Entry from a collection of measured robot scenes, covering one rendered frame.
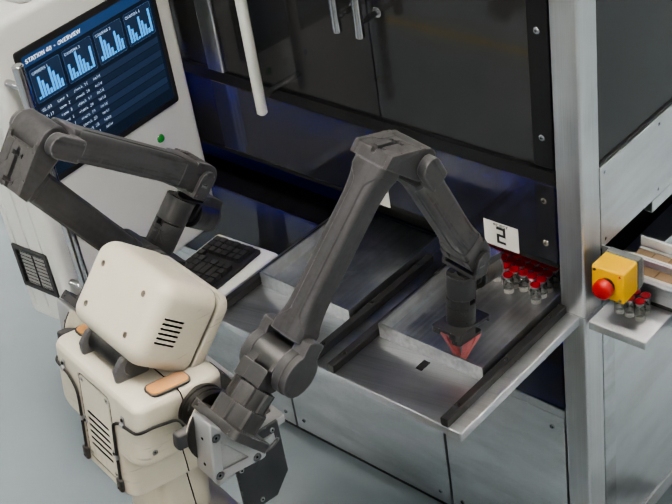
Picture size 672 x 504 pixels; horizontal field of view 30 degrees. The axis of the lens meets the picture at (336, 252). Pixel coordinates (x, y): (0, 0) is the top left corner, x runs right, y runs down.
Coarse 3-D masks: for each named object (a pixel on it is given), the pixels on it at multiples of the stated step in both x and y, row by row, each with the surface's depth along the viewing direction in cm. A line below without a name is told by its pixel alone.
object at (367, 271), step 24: (312, 240) 285; (384, 240) 284; (408, 240) 283; (432, 240) 276; (288, 264) 281; (360, 264) 278; (384, 264) 277; (408, 264) 271; (288, 288) 271; (360, 288) 271; (384, 288) 267; (336, 312) 263
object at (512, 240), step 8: (488, 224) 257; (496, 224) 255; (488, 232) 258; (496, 232) 256; (512, 232) 253; (488, 240) 259; (496, 240) 257; (504, 240) 256; (512, 240) 254; (504, 248) 257; (512, 248) 255
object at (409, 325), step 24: (432, 288) 266; (480, 288) 265; (408, 312) 262; (432, 312) 261; (504, 312) 257; (528, 312) 256; (384, 336) 256; (408, 336) 250; (432, 336) 254; (480, 336) 252; (504, 336) 251; (456, 360) 244; (480, 360) 246
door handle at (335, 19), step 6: (330, 0) 245; (336, 0) 245; (330, 6) 245; (336, 6) 245; (330, 12) 246; (336, 12) 246; (342, 12) 248; (348, 12) 249; (336, 18) 247; (336, 24) 247; (336, 30) 248
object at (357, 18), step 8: (352, 0) 240; (360, 0) 241; (352, 8) 242; (360, 8) 242; (376, 8) 246; (352, 16) 243; (360, 16) 242; (368, 16) 245; (376, 16) 248; (360, 24) 243; (360, 32) 244
